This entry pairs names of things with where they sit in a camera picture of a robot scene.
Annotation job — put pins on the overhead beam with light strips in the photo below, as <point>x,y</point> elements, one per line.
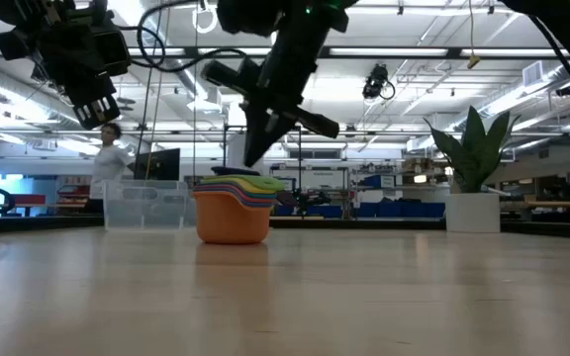
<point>389,52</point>

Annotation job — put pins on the green plant in white pot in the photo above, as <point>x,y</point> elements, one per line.
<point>473,212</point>

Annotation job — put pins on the medium blue measuring cup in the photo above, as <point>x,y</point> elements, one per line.
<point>257,204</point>

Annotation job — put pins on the yellow measuring cup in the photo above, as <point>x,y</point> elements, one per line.
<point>228,185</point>

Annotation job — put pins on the black monitor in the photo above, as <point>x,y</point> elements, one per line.
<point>161,165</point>

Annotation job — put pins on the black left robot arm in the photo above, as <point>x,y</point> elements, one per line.
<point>18,10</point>

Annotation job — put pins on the light blue measuring cup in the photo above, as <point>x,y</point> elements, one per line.
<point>264,195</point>

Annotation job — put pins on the person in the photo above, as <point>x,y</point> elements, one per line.
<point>107,165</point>

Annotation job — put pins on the black aluminium table frame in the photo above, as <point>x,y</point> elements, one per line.
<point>364,223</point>

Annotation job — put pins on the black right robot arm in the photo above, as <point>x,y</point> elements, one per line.
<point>562,29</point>

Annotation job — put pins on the stack of colourful measuring cups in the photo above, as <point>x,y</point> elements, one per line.
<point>230,222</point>

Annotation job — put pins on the clear plastic basket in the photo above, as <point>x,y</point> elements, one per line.
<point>141,207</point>

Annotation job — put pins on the black ceiling-mounted device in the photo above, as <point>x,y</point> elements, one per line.
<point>375,81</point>

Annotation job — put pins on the white cylindrical tank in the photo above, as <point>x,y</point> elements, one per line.
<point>235,153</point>

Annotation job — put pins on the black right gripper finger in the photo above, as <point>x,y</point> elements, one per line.
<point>253,128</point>
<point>272,131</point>

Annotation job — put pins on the red measuring cup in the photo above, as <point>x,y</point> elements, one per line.
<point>255,199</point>

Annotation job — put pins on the red bench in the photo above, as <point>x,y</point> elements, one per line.
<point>30,200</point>

